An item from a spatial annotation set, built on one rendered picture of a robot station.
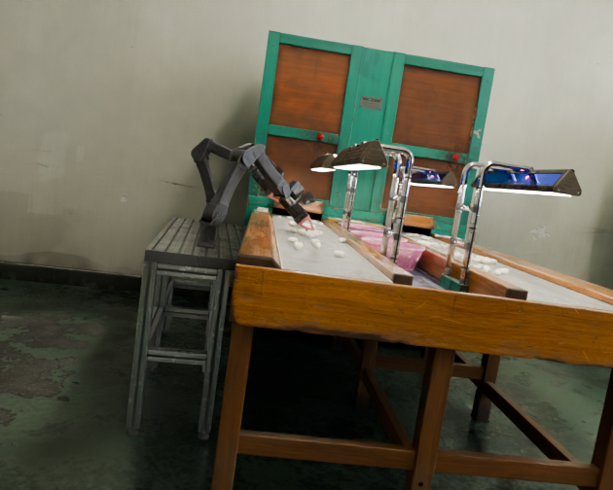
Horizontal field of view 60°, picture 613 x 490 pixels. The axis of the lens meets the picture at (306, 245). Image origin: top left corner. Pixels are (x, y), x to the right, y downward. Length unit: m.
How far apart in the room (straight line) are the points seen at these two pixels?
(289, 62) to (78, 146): 1.64
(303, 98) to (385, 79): 0.50
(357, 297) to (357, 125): 1.96
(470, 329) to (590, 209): 3.56
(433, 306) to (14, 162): 3.30
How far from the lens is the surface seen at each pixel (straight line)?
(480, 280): 1.74
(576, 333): 1.65
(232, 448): 1.60
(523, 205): 4.65
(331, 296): 1.40
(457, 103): 3.43
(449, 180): 2.55
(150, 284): 1.89
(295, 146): 3.21
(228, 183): 2.15
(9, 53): 4.24
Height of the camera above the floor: 0.98
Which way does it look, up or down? 7 degrees down
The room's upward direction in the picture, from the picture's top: 8 degrees clockwise
